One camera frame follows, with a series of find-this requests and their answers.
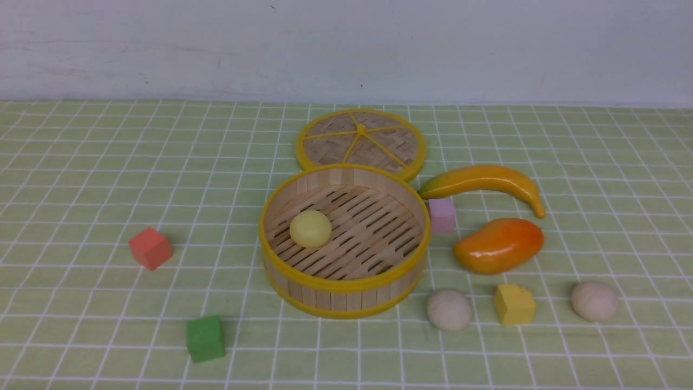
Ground pink foam cube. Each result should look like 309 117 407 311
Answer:
428 198 457 234

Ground red foam cube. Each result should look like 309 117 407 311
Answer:
128 227 173 271

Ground yellow bun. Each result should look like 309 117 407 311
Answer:
289 210 332 248

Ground white bun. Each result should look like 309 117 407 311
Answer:
570 281 619 323
427 288 473 332

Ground green checkered tablecloth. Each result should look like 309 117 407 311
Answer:
1 100 692 389

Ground orange toy mango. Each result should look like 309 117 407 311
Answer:
452 219 545 276

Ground yellow foam cube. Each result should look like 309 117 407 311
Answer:
493 284 537 326

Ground green foam cube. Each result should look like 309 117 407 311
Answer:
186 315 226 363

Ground bamboo steamer tray yellow rim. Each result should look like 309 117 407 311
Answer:
258 165 431 319

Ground yellow toy banana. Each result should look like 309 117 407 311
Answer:
417 165 546 219

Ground woven bamboo steamer lid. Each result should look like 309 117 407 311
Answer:
295 108 427 182

